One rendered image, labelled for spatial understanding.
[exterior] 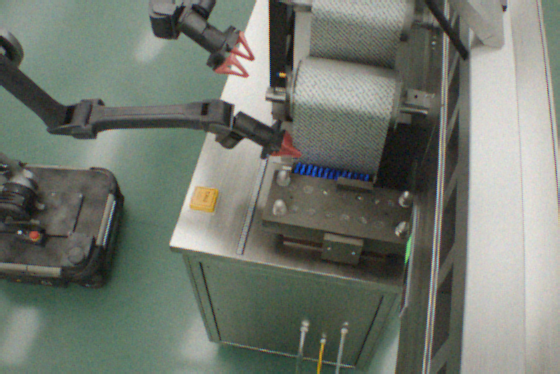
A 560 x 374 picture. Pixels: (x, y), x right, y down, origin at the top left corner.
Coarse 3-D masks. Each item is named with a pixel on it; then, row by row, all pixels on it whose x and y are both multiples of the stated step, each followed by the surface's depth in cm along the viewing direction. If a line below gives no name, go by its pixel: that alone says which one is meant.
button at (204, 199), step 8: (200, 192) 167; (208, 192) 167; (216, 192) 167; (192, 200) 166; (200, 200) 166; (208, 200) 166; (216, 200) 168; (192, 208) 166; (200, 208) 165; (208, 208) 164
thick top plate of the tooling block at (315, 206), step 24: (288, 192) 154; (312, 192) 154; (336, 192) 154; (360, 192) 154; (384, 192) 154; (264, 216) 150; (288, 216) 150; (312, 216) 150; (336, 216) 150; (360, 216) 150; (384, 216) 150; (408, 216) 150; (384, 240) 146
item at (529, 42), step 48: (528, 0) 138; (432, 48) 142; (528, 48) 128; (432, 96) 131; (528, 96) 119; (432, 144) 122; (528, 144) 112; (432, 192) 111; (528, 192) 105; (432, 240) 101; (528, 240) 100; (432, 288) 95; (528, 288) 95; (528, 336) 90
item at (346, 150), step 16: (304, 128) 148; (320, 128) 146; (304, 144) 153; (320, 144) 152; (336, 144) 150; (352, 144) 149; (368, 144) 147; (304, 160) 159; (320, 160) 157; (336, 160) 156; (352, 160) 154; (368, 160) 153
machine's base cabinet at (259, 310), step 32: (192, 256) 163; (192, 288) 183; (224, 288) 178; (256, 288) 173; (288, 288) 168; (320, 288) 164; (352, 288) 159; (224, 320) 203; (256, 320) 196; (288, 320) 190; (320, 320) 184; (352, 320) 179; (384, 320) 174; (288, 352) 218; (352, 352) 204
